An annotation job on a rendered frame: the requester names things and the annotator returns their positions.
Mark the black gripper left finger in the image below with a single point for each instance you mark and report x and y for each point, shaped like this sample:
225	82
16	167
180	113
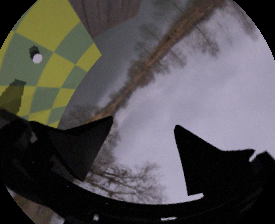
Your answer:
78	146

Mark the grey cylinder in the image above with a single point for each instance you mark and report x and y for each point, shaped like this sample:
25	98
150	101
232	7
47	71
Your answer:
36	56

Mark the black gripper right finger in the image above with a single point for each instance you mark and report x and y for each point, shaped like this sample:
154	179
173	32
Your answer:
203	163

